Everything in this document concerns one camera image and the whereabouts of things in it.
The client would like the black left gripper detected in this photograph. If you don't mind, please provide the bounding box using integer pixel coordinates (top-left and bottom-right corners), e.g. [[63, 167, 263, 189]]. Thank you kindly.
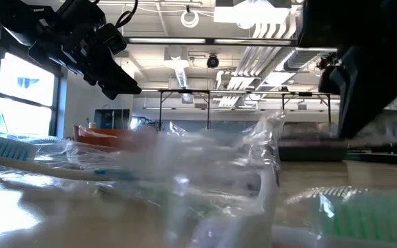
[[28, 0, 143, 101]]

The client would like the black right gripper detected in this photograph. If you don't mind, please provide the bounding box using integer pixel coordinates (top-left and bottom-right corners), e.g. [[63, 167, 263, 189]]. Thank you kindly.
[[297, 0, 397, 139]]

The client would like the orange toothbrush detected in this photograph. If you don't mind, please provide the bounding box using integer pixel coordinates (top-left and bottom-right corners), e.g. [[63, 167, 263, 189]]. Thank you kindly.
[[77, 125, 117, 138]]

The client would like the green toothbrush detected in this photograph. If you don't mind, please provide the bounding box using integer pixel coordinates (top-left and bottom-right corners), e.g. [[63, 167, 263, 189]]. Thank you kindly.
[[274, 185, 397, 248]]

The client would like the dark cabinet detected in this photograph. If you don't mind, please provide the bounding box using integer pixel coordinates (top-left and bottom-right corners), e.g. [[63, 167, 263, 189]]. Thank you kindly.
[[94, 108, 131, 130]]

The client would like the orange plastic bin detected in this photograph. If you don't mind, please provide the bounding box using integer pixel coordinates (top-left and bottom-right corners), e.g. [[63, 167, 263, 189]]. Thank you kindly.
[[72, 124, 158, 152]]

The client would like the overhead light bar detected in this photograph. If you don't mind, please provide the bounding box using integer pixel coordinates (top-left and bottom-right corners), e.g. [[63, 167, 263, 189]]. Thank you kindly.
[[124, 37, 303, 48]]

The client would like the dark slate plastic bin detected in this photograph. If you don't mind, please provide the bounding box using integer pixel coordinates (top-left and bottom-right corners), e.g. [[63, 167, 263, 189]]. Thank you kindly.
[[276, 132, 349, 163]]

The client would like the large window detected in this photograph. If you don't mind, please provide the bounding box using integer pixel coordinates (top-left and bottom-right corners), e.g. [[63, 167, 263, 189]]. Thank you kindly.
[[0, 51, 61, 137]]

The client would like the white ceiling light panel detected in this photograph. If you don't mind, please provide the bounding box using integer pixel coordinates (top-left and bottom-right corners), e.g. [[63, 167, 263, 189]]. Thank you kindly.
[[214, 5, 292, 25]]

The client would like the black hanging camera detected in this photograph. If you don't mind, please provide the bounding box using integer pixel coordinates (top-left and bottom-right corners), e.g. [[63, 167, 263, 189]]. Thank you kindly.
[[206, 54, 220, 69], [317, 54, 336, 70]]

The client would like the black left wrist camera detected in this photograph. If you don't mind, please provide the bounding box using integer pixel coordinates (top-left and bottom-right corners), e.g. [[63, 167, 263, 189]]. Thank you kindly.
[[96, 23, 128, 55]]

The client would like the silver ventilation duct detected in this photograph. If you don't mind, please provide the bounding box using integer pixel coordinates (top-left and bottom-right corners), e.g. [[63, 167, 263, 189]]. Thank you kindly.
[[283, 46, 337, 72]]

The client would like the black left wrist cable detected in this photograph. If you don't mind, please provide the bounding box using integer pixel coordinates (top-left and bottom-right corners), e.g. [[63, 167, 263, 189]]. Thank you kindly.
[[114, 0, 139, 30]]

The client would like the black rig frame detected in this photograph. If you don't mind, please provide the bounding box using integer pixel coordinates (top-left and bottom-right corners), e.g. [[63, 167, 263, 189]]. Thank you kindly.
[[157, 88, 212, 132], [281, 91, 333, 125]]

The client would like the white cable coil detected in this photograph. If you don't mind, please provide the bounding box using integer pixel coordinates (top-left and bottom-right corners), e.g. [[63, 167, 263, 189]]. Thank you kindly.
[[180, 9, 200, 28]]

